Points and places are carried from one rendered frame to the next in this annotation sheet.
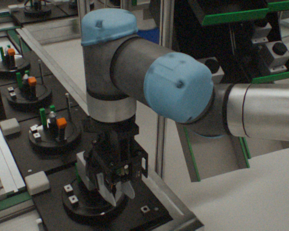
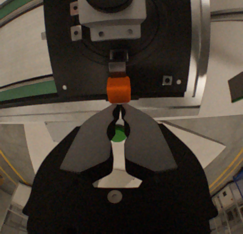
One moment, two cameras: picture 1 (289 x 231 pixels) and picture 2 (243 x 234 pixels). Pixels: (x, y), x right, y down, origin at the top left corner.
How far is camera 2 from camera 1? 0.67 m
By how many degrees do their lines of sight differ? 86
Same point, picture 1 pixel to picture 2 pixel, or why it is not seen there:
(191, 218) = (195, 104)
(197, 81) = not seen: outside the picture
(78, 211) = (81, 49)
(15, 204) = not seen: outside the picture
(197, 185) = (223, 42)
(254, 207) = not seen: hidden behind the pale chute
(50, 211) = (56, 25)
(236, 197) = (233, 72)
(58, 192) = not seen: outside the picture
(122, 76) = not seen: outside the picture
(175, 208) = (195, 83)
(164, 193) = (200, 61)
